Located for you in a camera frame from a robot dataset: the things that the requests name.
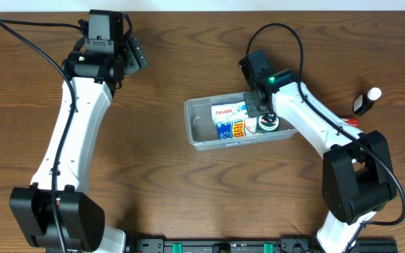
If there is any green Zam-Buk box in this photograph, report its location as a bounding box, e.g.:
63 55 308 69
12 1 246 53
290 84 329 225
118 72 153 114
257 115 279 134

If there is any blue fever medicine box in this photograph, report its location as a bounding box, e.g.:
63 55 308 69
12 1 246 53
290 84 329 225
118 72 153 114
216 118 257 140

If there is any white Panadol packet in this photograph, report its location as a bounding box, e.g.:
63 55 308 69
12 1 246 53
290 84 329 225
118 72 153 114
211 102 248 124

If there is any clear plastic container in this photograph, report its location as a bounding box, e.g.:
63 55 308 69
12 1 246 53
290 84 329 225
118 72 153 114
184 92 297 150

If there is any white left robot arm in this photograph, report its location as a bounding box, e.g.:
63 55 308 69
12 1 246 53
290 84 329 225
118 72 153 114
9 10 148 252

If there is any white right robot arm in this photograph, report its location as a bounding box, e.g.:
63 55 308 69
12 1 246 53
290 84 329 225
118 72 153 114
239 51 401 252

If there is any red Panadol box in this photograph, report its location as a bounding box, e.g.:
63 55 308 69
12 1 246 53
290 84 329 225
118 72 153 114
341 118 359 128

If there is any dark syrup bottle white cap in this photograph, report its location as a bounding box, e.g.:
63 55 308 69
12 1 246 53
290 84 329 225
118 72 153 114
352 87 382 116

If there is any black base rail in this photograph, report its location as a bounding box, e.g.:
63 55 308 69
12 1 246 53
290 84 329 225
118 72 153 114
128 238 399 253

